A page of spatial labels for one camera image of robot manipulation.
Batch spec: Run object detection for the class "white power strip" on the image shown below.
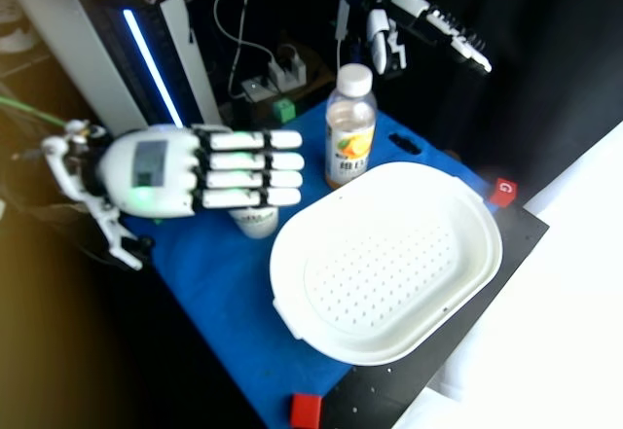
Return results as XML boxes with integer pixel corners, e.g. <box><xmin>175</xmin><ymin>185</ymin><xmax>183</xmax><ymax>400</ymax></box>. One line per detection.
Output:
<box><xmin>240</xmin><ymin>56</ymin><xmax>309</xmax><ymax>104</ymax></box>

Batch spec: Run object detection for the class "green cube block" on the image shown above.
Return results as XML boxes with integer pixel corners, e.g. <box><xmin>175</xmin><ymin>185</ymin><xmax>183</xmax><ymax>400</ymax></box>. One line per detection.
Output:
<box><xmin>272</xmin><ymin>97</ymin><xmax>298</xmax><ymax>123</ymax></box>

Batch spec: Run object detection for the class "red letter B block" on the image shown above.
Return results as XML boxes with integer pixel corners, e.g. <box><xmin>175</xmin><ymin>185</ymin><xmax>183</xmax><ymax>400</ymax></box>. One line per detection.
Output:
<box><xmin>289</xmin><ymin>392</ymin><xmax>324</xmax><ymax>429</ymax></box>

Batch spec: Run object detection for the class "orange vitamin drink bottle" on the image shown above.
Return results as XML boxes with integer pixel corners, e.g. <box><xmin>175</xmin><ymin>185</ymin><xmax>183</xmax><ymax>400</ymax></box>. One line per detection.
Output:
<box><xmin>324</xmin><ymin>62</ymin><xmax>380</xmax><ymax>191</ymax></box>

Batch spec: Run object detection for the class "white cup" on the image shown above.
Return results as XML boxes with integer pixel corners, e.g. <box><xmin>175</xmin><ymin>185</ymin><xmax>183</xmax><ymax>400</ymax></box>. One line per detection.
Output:
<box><xmin>227</xmin><ymin>206</ymin><xmax>280</xmax><ymax>240</ymax></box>

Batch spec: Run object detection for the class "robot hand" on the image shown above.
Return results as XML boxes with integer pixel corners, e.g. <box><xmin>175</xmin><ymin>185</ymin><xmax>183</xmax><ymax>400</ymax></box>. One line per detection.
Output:
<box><xmin>96</xmin><ymin>124</ymin><xmax>306</xmax><ymax>219</ymax></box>
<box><xmin>388</xmin><ymin>0</ymin><xmax>493</xmax><ymax>75</ymax></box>

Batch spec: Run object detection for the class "white cable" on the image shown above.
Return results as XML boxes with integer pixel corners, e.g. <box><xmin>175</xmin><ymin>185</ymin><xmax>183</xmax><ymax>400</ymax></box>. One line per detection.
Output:
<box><xmin>212</xmin><ymin>0</ymin><xmax>281</xmax><ymax>100</ymax></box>

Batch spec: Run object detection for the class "white robot column blue light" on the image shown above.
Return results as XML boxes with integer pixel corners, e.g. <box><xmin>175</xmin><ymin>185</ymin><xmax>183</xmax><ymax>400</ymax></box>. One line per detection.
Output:
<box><xmin>0</xmin><ymin>0</ymin><xmax>224</xmax><ymax>133</ymax></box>

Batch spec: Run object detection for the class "red letter G block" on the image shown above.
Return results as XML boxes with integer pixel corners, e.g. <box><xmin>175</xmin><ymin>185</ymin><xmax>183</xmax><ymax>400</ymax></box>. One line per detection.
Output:
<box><xmin>488</xmin><ymin>177</ymin><xmax>519</xmax><ymax>208</ymax></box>

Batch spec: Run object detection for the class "white adapter with cable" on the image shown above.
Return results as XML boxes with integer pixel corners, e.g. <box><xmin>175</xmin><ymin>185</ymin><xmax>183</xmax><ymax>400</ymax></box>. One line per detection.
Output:
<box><xmin>334</xmin><ymin>0</ymin><xmax>352</xmax><ymax>73</ymax></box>

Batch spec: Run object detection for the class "blue cloth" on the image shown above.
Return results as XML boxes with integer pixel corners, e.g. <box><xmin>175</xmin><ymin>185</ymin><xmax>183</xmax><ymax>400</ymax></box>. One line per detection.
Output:
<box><xmin>119</xmin><ymin>99</ymin><xmax>500</xmax><ymax>429</ymax></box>

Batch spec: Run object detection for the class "green cable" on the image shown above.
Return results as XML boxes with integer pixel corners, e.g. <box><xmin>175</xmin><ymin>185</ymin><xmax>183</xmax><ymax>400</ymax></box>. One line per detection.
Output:
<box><xmin>0</xmin><ymin>95</ymin><xmax>67</xmax><ymax>128</ymax></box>

